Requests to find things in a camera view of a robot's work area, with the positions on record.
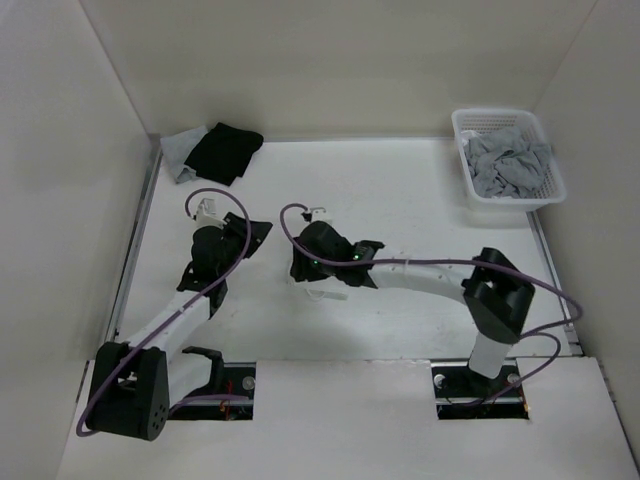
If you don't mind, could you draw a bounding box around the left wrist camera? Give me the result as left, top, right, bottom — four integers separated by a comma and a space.
193, 198, 225, 229

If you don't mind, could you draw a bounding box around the folded black tank top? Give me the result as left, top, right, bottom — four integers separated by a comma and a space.
185, 122, 264, 186

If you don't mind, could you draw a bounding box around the white tank top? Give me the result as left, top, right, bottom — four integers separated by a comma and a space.
286, 263, 349, 301

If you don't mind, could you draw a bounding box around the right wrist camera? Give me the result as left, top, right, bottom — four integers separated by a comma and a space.
302, 207, 333, 225

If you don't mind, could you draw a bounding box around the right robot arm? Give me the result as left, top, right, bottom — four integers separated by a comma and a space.
290, 221, 535, 396

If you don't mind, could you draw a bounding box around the grey tank tops pile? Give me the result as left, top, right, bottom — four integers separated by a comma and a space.
462, 127, 552, 199

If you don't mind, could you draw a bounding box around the white plastic laundry basket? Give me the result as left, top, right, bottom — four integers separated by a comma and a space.
451, 108, 566, 213

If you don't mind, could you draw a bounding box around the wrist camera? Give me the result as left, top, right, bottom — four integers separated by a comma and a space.
302, 207, 333, 225
193, 198, 225, 229

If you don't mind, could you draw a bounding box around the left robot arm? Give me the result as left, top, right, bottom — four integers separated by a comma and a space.
77, 213, 273, 441

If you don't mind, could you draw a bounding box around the folded grey tank top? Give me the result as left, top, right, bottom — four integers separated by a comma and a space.
160, 126, 208, 184

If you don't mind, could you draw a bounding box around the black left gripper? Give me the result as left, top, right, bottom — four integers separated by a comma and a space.
216, 214, 272, 278

